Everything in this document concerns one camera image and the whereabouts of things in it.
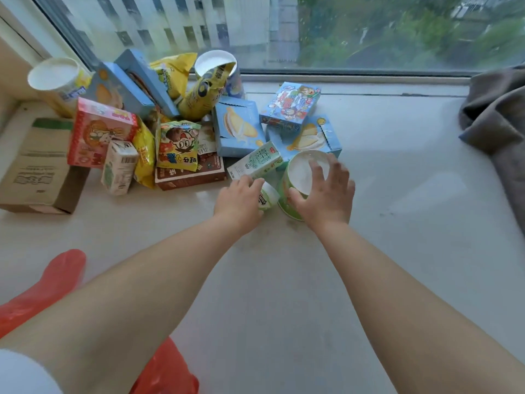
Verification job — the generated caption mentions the person's right hand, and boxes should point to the person's right hand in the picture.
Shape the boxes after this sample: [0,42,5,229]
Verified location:
[287,153,356,235]

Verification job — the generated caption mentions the person's left hand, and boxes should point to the person's left hand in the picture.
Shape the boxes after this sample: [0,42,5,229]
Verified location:
[213,175,266,237]

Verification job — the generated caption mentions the green snack canister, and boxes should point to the green snack canister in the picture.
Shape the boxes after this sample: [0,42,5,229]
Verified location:
[278,150,334,221]

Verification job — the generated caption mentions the white green milk carton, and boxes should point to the white green milk carton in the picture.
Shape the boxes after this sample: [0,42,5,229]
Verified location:
[227,142,284,181]
[101,140,139,196]
[258,181,281,211]

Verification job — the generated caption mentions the person's right forearm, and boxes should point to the person's right forearm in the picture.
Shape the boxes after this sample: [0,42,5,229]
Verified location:
[305,222,525,394]

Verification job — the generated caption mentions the person's left forearm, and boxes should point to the person's left forearm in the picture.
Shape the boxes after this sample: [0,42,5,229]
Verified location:
[0,215,263,394]

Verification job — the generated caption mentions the blue cake box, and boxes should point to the blue cake box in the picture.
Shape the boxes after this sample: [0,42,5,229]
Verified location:
[266,115,343,160]
[114,48,180,119]
[212,97,267,158]
[84,62,156,120]

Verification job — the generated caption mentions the brown chocolate box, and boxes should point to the brown chocolate box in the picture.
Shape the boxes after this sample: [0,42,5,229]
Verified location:
[154,121,226,191]

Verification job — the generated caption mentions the blue cartoon snack box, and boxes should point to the blue cartoon snack box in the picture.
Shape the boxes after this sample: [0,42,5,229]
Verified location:
[259,81,322,132]

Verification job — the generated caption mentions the green red cartoon candy bag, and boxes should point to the green red cartoon candy bag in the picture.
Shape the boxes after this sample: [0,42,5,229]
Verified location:
[156,120,202,172]

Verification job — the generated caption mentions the yellow blue snack canister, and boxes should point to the yellow blue snack canister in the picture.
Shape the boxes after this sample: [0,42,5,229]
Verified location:
[177,50,245,122]

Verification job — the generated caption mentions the yellow snack bag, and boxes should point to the yellow snack bag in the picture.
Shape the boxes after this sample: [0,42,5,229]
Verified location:
[131,116,157,189]

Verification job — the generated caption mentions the yellow chip bag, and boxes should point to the yellow chip bag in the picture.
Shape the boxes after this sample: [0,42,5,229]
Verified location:
[148,52,198,100]

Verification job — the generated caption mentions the pink cartoon snack box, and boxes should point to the pink cartoon snack box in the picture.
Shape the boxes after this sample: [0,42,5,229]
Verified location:
[67,97,139,169]

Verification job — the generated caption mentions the grey cloth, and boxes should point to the grey cloth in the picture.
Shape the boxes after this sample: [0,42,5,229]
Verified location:
[458,63,525,234]

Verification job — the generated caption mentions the brown cardboard box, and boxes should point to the brown cardboard box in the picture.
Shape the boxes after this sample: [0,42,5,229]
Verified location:
[0,117,91,215]

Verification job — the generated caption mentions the red plastic bag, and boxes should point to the red plastic bag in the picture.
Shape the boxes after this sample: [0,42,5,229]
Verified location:
[0,249,200,394]

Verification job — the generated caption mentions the white sleeve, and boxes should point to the white sleeve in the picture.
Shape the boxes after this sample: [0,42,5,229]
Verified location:
[0,349,64,394]

